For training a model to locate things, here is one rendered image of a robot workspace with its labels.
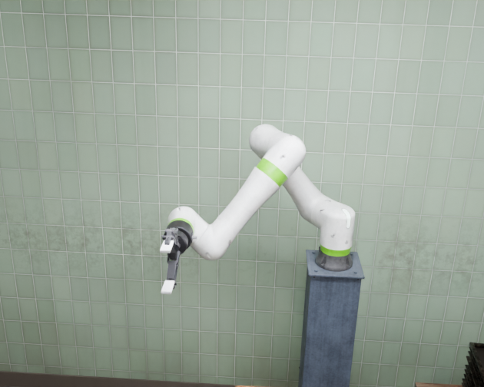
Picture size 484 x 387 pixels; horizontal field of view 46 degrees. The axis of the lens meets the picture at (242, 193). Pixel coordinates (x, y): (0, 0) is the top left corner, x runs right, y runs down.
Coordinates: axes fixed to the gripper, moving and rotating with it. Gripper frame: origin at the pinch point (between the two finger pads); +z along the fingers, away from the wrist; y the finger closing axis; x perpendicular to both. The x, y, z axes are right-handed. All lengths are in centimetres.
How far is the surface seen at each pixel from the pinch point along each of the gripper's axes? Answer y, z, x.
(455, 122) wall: -19, -117, -115
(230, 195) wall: 23, -118, -11
